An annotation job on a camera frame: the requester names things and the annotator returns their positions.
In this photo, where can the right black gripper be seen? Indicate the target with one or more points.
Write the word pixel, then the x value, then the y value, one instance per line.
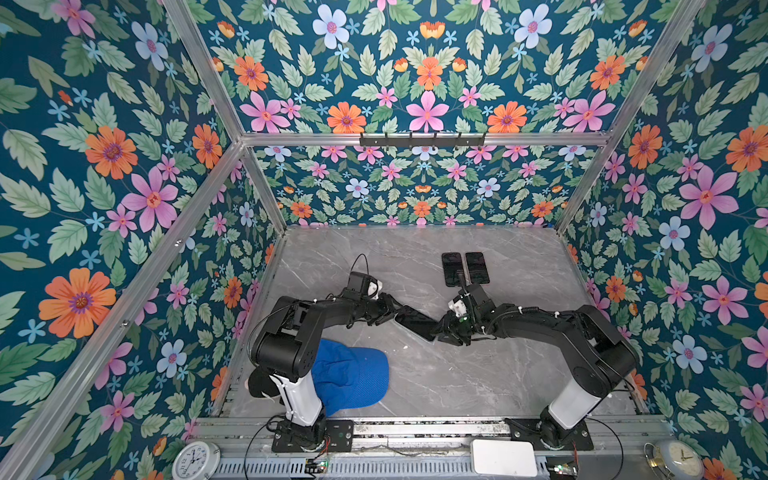
pixel 447 329

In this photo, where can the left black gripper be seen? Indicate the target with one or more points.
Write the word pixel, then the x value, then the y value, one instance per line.
pixel 386 309

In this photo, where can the blue-edged smartphone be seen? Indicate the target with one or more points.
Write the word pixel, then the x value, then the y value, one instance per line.
pixel 418 323

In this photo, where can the pink-edged smartphone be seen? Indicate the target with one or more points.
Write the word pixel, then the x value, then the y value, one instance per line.
pixel 477 268

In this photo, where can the silver-edged smartphone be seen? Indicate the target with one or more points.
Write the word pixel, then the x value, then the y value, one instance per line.
pixel 453 269

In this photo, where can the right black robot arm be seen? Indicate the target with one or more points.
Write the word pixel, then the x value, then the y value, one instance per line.
pixel 598 357

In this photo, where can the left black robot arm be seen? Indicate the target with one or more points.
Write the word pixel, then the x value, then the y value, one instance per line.
pixel 288 342

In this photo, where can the blue baseball cap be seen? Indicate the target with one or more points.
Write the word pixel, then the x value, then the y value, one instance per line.
pixel 347 378

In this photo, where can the white rectangular box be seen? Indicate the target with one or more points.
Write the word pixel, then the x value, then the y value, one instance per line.
pixel 503 458

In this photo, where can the black plush toy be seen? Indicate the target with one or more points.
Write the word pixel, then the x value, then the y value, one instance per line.
pixel 260 384

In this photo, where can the silver alarm clock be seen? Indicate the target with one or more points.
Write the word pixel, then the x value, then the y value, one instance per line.
pixel 673 459

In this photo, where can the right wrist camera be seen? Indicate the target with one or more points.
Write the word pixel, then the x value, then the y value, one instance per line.
pixel 460 307

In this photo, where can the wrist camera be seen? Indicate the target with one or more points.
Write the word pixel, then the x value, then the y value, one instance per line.
pixel 364 285
pixel 460 307

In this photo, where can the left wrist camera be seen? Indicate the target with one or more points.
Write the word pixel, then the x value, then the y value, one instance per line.
pixel 364 285

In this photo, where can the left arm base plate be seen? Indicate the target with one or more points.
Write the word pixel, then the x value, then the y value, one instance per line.
pixel 324 436

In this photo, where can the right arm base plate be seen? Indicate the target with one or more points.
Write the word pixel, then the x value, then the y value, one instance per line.
pixel 576 435

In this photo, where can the black hook rail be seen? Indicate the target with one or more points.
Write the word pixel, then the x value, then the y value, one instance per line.
pixel 409 140

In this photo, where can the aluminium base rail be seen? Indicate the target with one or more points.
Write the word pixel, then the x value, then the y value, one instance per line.
pixel 428 448

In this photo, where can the white wall clock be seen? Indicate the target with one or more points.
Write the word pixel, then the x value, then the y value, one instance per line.
pixel 198 460

